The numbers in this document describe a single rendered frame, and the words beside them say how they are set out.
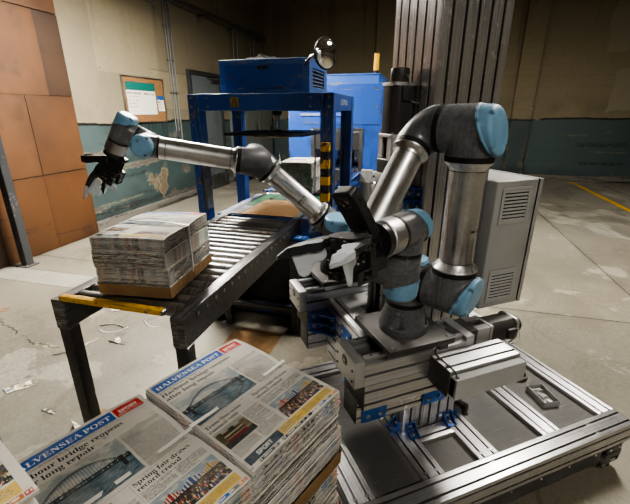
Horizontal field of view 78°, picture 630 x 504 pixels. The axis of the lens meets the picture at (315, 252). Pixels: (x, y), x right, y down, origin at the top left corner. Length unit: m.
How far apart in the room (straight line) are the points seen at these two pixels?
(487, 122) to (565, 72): 9.23
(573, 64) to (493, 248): 8.87
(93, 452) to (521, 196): 1.39
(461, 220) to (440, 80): 0.45
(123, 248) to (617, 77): 9.93
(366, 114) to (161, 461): 4.23
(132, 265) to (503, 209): 1.30
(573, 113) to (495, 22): 8.87
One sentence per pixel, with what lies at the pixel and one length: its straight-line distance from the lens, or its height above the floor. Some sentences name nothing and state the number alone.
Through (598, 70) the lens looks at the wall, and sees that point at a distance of 10.35.
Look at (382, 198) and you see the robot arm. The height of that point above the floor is 1.25.
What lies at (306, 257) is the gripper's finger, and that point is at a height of 1.21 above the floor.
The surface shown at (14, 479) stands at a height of 1.07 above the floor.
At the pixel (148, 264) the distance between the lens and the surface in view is 1.49.
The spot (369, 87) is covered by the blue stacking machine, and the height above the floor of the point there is 1.70.
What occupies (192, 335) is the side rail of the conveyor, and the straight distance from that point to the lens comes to 1.45.
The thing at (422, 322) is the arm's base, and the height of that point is 0.86.
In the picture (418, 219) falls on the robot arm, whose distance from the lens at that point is 0.80.
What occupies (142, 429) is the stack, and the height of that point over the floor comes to 0.83.
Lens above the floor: 1.45
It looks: 20 degrees down
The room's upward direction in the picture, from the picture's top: straight up
